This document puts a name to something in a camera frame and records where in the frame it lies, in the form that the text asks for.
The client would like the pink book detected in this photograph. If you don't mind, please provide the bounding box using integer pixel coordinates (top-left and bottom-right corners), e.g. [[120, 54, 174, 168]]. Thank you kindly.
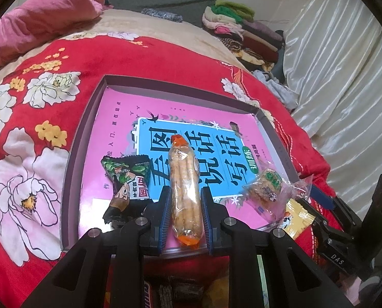
[[78, 85, 289, 259]]

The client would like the pale grey crumpled cloth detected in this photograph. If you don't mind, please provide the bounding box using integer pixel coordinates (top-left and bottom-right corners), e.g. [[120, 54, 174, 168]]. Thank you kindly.
[[252, 70, 299, 110]]

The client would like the dark patterned cloth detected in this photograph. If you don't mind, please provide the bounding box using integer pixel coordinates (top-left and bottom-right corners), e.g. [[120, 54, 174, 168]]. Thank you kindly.
[[142, 7, 183, 23]]

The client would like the clear green print biscuit packet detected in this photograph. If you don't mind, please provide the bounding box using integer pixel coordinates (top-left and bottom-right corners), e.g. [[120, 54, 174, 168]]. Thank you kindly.
[[241, 168, 314, 214]]

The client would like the pink quilt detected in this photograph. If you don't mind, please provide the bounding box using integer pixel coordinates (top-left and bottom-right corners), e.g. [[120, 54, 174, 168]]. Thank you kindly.
[[0, 0, 113, 74]]

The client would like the brown chocolate bar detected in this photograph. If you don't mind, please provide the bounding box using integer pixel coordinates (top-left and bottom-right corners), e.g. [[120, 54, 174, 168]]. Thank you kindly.
[[142, 276, 174, 308]]

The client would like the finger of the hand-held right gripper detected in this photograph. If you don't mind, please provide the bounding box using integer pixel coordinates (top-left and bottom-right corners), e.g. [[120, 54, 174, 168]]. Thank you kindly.
[[295, 198, 352, 244], [310, 185, 361, 232]]

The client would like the yellow snack packet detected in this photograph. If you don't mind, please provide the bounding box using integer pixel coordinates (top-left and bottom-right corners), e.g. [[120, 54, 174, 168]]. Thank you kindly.
[[283, 198, 315, 241]]

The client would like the shallow dark cardboard box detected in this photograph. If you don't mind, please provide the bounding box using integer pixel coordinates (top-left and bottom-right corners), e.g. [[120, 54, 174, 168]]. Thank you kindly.
[[59, 75, 302, 260]]

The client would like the orange rice cracker packet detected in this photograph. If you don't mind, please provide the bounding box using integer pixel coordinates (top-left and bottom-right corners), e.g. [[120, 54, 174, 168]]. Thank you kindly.
[[168, 134, 202, 249]]

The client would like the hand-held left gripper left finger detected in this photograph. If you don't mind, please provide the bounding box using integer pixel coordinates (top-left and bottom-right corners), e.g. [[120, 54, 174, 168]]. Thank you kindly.
[[21, 188, 172, 308]]

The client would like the red floral blanket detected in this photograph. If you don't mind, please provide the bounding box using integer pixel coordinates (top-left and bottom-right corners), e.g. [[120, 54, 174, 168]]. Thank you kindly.
[[0, 30, 342, 308]]

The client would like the stack of folded clothes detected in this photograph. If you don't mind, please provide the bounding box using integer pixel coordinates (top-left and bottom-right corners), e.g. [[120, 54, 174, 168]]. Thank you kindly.
[[202, 0, 286, 71]]

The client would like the black and green snack packet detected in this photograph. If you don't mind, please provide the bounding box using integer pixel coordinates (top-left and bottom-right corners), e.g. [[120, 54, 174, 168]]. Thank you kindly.
[[101, 155, 153, 227]]

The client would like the white satin curtain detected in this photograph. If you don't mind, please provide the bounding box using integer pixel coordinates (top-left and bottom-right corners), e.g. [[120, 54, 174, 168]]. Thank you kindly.
[[282, 0, 382, 212]]

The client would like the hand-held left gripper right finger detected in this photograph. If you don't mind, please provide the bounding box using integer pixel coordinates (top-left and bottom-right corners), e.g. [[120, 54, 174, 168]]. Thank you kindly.
[[200, 188, 352, 308]]

